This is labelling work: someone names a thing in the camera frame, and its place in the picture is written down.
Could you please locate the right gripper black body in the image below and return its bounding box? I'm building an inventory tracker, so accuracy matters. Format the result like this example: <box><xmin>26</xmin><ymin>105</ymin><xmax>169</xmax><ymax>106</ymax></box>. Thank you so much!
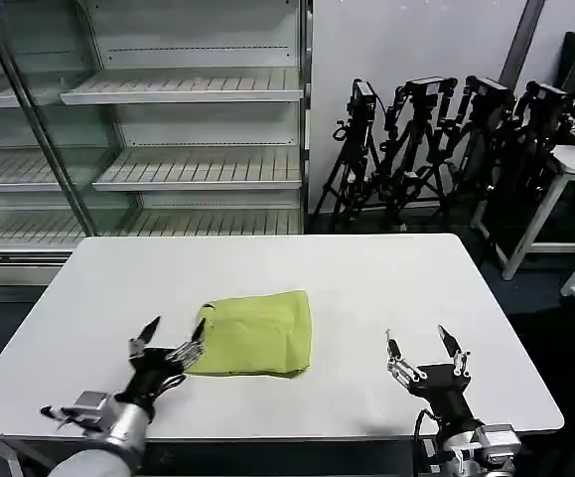
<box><xmin>409</xmin><ymin>363</ymin><xmax>483</xmax><ymax>431</ymax></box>

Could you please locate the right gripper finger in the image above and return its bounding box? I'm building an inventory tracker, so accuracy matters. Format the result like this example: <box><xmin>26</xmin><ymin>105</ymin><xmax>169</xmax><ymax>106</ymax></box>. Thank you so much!
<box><xmin>384</xmin><ymin>327</ymin><xmax>425</xmax><ymax>393</ymax></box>
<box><xmin>437</xmin><ymin>324</ymin><xmax>472</xmax><ymax>378</ymax></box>

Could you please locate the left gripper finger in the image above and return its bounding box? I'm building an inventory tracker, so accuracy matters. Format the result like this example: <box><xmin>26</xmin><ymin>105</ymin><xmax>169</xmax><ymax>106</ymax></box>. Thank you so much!
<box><xmin>127</xmin><ymin>315</ymin><xmax>162</xmax><ymax>360</ymax></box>
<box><xmin>165</xmin><ymin>318</ymin><xmax>208</xmax><ymax>374</ymax></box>

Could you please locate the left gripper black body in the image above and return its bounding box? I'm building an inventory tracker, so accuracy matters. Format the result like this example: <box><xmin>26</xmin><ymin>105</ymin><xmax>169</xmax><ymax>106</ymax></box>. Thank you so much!
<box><xmin>114</xmin><ymin>348</ymin><xmax>190</xmax><ymax>406</ymax></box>

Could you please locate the yellow-green cloth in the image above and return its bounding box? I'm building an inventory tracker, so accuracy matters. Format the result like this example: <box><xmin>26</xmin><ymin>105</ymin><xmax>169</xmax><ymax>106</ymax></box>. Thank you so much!
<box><xmin>185</xmin><ymin>289</ymin><xmax>315</xmax><ymax>381</ymax></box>

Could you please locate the white open shelf rack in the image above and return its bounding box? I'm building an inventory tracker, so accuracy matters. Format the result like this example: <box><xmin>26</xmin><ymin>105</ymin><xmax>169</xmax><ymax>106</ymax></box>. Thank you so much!
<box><xmin>60</xmin><ymin>0</ymin><xmax>314</xmax><ymax>238</ymax></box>

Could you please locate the glass-fronted display cabinet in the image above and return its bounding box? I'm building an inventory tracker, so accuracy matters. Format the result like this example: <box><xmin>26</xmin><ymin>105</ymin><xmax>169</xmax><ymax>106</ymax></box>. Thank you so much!
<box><xmin>0</xmin><ymin>0</ymin><xmax>145</xmax><ymax>272</ymax></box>

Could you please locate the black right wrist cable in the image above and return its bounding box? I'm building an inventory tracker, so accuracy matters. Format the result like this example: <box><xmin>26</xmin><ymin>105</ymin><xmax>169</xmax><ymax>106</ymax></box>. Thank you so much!
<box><xmin>412</xmin><ymin>407</ymin><xmax>441</xmax><ymax>451</ymax></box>

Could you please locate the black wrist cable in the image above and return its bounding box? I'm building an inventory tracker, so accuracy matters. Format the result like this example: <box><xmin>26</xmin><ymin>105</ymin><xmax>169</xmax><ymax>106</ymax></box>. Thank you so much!
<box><xmin>39</xmin><ymin>403</ymin><xmax>90</xmax><ymax>437</ymax></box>
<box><xmin>412</xmin><ymin>407</ymin><xmax>441</xmax><ymax>451</ymax></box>

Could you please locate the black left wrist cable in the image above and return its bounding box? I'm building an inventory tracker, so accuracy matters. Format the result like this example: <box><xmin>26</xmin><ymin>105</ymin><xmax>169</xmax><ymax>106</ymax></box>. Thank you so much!
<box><xmin>39</xmin><ymin>403</ymin><xmax>90</xmax><ymax>437</ymax></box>

